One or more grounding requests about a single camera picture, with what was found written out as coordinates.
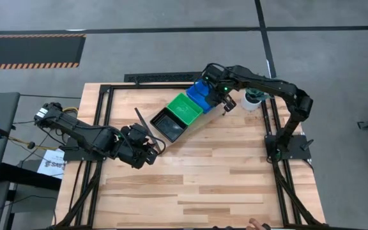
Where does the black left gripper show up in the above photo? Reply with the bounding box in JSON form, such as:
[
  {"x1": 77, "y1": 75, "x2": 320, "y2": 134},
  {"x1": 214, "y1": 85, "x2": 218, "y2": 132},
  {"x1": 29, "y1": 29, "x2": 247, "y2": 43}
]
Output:
[{"x1": 118, "y1": 123, "x2": 160, "y2": 169}]

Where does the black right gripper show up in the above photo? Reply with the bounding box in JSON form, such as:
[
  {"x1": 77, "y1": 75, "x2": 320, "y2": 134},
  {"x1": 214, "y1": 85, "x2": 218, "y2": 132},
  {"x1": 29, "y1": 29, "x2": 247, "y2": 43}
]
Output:
[{"x1": 201, "y1": 63, "x2": 238, "y2": 113}]

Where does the blue plastic slotted basket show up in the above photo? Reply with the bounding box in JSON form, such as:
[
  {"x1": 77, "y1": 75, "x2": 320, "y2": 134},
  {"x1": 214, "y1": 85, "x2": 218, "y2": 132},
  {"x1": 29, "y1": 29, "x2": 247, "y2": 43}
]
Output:
[{"x1": 185, "y1": 79, "x2": 217, "y2": 115}]

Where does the black plastic slotted basket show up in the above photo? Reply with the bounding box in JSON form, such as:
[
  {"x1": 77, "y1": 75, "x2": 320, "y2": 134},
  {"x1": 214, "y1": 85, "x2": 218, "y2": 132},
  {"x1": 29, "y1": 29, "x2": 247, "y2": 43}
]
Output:
[{"x1": 149, "y1": 107, "x2": 188, "y2": 144}]

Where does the green plastic slotted basket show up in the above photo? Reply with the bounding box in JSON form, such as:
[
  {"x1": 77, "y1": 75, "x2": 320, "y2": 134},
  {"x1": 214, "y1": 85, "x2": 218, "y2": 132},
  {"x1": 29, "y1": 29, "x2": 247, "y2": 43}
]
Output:
[{"x1": 166, "y1": 92, "x2": 204, "y2": 127}]

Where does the teal plant in white pot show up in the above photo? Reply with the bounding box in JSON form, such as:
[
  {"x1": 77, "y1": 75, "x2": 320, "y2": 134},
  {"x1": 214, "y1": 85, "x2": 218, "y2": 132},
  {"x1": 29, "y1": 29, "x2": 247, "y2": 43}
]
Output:
[{"x1": 241, "y1": 88, "x2": 272, "y2": 112}]

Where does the black perforated metal panel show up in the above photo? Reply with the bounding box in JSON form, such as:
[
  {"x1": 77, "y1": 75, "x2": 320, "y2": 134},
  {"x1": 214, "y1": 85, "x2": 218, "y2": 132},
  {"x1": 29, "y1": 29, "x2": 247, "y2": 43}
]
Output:
[{"x1": 123, "y1": 71, "x2": 203, "y2": 84}]

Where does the white printed paper sheet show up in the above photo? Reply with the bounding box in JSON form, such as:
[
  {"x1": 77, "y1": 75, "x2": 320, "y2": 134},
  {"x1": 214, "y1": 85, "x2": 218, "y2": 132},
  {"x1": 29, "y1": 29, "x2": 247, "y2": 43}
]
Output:
[{"x1": 36, "y1": 148, "x2": 67, "y2": 180}]

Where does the person's hand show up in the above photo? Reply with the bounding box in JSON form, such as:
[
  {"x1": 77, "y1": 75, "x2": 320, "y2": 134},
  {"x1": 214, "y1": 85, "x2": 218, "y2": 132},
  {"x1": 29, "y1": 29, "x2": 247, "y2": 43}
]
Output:
[{"x1": 247, "y1": 217, "x2": 272, "y2": 230}]

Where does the black hazard-striped floor mat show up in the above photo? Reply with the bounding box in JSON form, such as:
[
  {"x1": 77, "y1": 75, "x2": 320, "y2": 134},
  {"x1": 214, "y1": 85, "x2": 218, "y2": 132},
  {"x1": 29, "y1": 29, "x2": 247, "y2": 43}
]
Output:
[{"x1": 0, "y1": 33, "x2": 87, "y2": 70}]

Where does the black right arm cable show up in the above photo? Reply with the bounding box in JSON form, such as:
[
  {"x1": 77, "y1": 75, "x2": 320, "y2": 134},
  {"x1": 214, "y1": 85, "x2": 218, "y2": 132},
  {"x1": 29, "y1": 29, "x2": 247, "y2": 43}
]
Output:
[{"x1": 202, "y1": 62, "x2": 227, "y2": 81}]

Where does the black aluminium table frame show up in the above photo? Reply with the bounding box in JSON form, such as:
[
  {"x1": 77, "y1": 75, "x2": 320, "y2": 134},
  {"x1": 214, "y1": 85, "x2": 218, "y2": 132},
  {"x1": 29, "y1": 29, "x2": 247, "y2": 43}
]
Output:
[{"x1": 54, "y1": 81, "x2": 328, "y2": 230}]

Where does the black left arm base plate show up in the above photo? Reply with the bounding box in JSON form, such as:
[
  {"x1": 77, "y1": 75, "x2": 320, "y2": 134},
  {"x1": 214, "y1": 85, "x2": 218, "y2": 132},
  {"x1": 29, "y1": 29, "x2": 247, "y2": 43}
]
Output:
[{"x1": 62, "y1": 145, "x2": 108, "y2": 162}]

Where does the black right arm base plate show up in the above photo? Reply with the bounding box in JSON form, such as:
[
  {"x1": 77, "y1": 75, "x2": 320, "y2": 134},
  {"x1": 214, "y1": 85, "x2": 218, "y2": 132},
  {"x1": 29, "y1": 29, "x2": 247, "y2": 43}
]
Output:
[{"x1": 264, "y1": 134, "x2": 312, "y2": 161}]

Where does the yellow cable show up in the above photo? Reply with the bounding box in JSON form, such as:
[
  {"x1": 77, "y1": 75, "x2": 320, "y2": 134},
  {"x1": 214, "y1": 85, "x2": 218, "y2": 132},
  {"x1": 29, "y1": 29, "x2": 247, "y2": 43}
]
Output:
[{"x1": 8, "y1": 106, "x2": 79, "y2": 151}]

